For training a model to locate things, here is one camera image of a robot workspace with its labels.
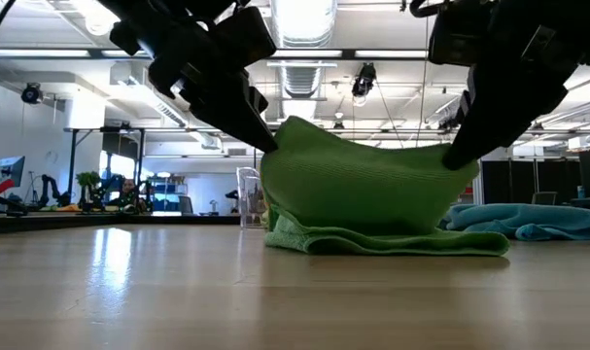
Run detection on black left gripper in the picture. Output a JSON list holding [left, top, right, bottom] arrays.
[[97, 0, 280, 153]]

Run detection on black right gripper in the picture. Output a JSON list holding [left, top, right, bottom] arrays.
[[442, 0, 590, 171]]

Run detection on green microfiber towel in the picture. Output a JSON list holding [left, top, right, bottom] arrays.
[[260, 115, 511, 258]]

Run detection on blue microfiber towel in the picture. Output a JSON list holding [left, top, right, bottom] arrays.
[[439, 202, 590, 243]]

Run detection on black partition panels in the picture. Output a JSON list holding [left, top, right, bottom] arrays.
[[481, 158, 582, 205]]

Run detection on clear plastic bin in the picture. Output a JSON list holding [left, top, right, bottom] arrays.
[[234, 166, 271, 229]]

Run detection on black overhead light bar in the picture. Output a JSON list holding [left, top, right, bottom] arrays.
[[0, 47, 430, 63]]

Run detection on person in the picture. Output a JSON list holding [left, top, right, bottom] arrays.
[[110, 178, 145, 214]]

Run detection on background potted plant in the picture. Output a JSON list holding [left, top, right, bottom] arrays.
[[75, 170, 102, 213]]

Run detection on silver-backed monitor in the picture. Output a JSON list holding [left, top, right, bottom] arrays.
[[0, 155, 26, 191]]

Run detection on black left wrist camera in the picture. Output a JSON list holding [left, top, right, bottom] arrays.
[[216, 5, 278, 69]]

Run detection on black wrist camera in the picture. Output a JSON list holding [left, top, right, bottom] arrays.
[[216, 5, 278, 69], [428, 0, 495, 68]]

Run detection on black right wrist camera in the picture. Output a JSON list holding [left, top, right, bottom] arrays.
[[428, 0, 495, 68]]

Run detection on silver ventilation duct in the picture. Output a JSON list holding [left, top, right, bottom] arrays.
[[269, 0, 338, 101]]

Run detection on black workstation frame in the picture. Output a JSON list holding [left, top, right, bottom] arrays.
[[63, 125, 146, 215]]

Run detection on black metal table frame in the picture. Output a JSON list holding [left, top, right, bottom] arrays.
[[0, 213, 242, 235]]

